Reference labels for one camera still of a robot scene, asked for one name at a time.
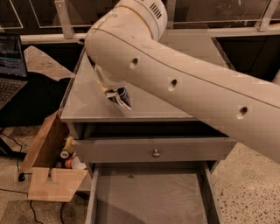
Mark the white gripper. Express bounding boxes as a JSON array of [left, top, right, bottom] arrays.
[[94, 65, 126, 93]]

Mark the blue chip bag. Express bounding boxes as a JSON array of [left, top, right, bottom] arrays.
[[106, 87, 131, 110]]

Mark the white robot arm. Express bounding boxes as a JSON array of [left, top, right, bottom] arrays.
[[85, 0, 280, 161]]

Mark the grey top drawer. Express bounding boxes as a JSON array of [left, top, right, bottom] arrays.
[[73, 137, 236, 163]]

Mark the grey cabinet with counter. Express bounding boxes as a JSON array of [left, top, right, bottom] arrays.
[[59, 28, 243, 176]]

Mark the brass drawer knob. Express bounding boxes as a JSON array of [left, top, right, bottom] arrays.
[[152, 150, 161, 158]]

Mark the grey open middle drawer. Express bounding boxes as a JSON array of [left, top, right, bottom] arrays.
[[86, 162, 222, 224]]

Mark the tan bottle in box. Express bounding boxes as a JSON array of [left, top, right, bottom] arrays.
[[60, 136, 74, 159]]

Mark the white object in box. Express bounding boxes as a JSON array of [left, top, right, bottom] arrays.
[[71, 157, 87, 170]]

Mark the orange fruit in box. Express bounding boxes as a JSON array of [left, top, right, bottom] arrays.
[[64, 157, 74, 169]]

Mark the black laptop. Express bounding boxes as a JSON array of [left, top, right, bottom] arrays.
[[0, 32, 28, 109]]

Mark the cardboard box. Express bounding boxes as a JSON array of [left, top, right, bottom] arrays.
[[19, 112, 88, 202]]

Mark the black power cable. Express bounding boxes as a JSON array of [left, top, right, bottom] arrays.
[[0, 130, 68, 224]]

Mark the metal railing frame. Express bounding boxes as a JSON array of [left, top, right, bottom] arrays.
[[0, 0, 280, 46]]

